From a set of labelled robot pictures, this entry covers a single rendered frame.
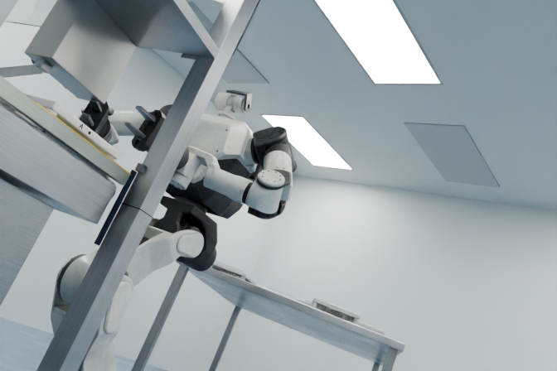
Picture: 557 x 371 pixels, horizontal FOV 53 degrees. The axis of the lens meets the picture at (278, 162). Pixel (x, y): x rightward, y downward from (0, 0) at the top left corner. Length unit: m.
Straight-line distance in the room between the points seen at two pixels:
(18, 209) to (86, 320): 0.30
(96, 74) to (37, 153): 0.43
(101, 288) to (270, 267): 5.97
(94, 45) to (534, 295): 5.04
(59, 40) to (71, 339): 0.72
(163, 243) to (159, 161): 0.36
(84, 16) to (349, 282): 5.47
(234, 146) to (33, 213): 0.73
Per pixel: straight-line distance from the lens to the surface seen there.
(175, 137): 1.43
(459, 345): 5.98
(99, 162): 1.34
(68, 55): 1.52
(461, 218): 6.40
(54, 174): 1.26
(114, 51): 1.63
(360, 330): 2.54
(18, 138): 1.19
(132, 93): 5.86
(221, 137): 1.82
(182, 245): 1.76
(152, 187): 1.40
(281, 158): 1.71
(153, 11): 1.46
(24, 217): 1.30
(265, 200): 1.57
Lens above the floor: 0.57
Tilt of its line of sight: 18 degrees up
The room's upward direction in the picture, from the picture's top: 23 degrees clockwise
